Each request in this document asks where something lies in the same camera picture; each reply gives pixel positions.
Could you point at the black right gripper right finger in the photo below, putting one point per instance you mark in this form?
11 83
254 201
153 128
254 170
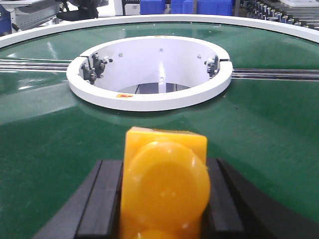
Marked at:
239 210

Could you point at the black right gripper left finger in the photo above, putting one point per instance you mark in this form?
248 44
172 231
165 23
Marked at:
92 212

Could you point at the yellow toy brick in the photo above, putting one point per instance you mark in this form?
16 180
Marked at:
166 186

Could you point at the blue bin stack centre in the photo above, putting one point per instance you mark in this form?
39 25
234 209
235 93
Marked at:
212 7

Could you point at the steel rods right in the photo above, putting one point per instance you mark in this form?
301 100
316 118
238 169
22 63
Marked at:
276 74

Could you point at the steel rods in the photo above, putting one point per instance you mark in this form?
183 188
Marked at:
34 65
276 74

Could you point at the steel rods left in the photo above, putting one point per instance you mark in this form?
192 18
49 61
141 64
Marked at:
34 65

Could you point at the steel roller conveyor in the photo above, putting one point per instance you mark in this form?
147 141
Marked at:
304 13

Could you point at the black office chair with jacket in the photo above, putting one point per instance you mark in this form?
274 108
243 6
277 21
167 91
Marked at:
87 9

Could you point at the white outer ring rail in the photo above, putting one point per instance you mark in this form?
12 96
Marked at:
293 30

